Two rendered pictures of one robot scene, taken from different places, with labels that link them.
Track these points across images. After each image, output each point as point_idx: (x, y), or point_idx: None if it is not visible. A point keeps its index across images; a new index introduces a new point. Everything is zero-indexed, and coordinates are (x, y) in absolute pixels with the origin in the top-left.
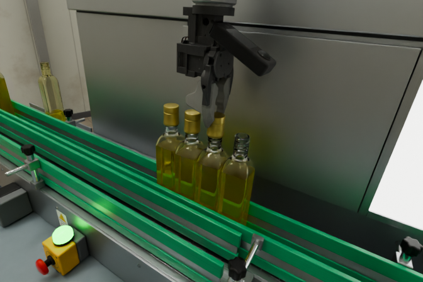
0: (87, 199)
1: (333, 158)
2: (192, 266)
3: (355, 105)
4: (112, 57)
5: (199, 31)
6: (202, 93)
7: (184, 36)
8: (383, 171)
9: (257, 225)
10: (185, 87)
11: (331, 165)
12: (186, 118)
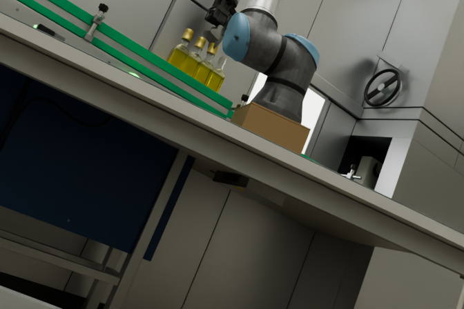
0: (144, 62)
1: (232, 90)
2: (215, 106)
3: (244, 67)
4: None
5: (224, 5)
6: (220, 30)
7: None
8: (248, 99)
9: None
10: (166, 27)
11: (230, 94)
12: (203, 39)
